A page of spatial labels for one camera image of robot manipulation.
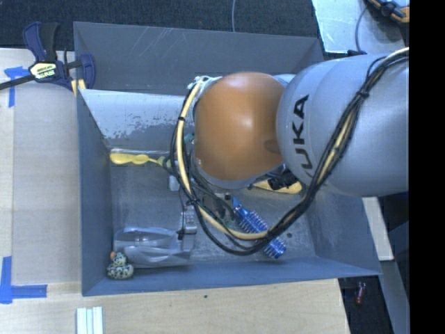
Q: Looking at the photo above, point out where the pale wood board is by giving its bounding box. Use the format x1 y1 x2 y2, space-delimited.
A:
11 81 83 286

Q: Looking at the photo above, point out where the yellow and black tool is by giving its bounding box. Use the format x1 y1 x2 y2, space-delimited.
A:
249 172 304 195

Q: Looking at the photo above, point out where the spotted rubber duck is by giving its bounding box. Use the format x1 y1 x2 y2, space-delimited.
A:
106 251 135 280

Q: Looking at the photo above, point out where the blue hairbrush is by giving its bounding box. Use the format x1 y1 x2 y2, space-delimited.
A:
232 198 288 260

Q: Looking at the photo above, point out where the grey metal bin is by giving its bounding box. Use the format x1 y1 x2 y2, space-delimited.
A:
72 21 384 297

